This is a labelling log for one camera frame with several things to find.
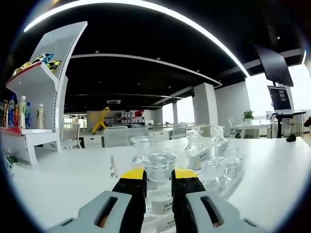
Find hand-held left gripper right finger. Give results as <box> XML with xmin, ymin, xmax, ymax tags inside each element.
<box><xmin>171</xmin><ymin>167</ymin><xmax>267</xmax><ymax>233</ymax></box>

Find curved ceiling light strip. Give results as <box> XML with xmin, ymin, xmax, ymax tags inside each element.
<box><xmin>23</xmin><ymin>0</ymin><xmax>248</xmax><ymax>78</ymax></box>

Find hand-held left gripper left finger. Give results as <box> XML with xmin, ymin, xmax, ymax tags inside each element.
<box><xmin>46</xmin><ymin>168</ymin><xmax>148</xmax><ymax>233</ymax></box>

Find blue snack bag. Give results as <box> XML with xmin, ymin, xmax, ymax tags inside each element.
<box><xmin>36</xmin><ymin>52</ymin><xmax>54</xmax><ymax>65</ymax></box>

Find white display shelf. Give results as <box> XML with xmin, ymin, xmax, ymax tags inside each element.
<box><xmin>0</xmin><ymin>21</ymin><xmax>88</xmax><ymax>166</ymax></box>

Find dark green small device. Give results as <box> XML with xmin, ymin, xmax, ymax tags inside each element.
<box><xmin>4</xmin><ymin>155</ymin><xmax>19</xmax><ymax>169</ymax></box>

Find yellow frame structure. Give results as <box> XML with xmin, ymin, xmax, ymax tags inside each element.
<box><xmin>91</xmin><ymin>106</ymin><xmax>111</xmax><ymax>134</ymax></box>

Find white green drink bottle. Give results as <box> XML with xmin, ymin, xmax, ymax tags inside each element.
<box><xmin>18</xmin><ymin>95</ymin><xmax>27</xmax><ymax>129</ymax></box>

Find storage shelves with boxes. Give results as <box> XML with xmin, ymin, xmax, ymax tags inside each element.
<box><xmin>113</xmin><ymin>109</ymin><xmax>151</xmax><ymax>127</ymax></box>

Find clear acrylic reagent rack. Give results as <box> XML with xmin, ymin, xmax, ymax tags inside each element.
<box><xmin>110</xmin><ymin>145</ymin><xmax>246</xmax><ymax>233</ymax></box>

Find grey desk partition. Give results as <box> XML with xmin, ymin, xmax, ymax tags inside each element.
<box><xmin>103</xmin><ymin>127</ymin><xmax>150</xmax><ymax>148</ymax></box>

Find white beige drink bottle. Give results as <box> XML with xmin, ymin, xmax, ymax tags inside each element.
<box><xmin>37</xmin><ymin>103</ymin><xmax>45</xmax><ymax>129</ymax></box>

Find black yellow snack bag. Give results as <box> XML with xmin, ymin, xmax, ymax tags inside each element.
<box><xmin>47</xmin><ymin>60</ymin><xmax>63</xmax><ymax>73</ymax></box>

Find potted green plant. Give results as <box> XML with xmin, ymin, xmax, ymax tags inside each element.
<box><xmin>242</xmin><ymin>109</ymin><xmax>255</xmax><ymax>123</ymax></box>

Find small blue drink bottle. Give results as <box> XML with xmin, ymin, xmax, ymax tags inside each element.
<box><xmin>25</xmin><ymin>101</ymin><xmax>32</xmax><ymax>129</ymax></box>

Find dark text monitor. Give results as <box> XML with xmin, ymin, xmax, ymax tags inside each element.
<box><xmin>252</xmin><ymin>43</ymin><xmax>294</xmax><ymax>87</ymax></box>

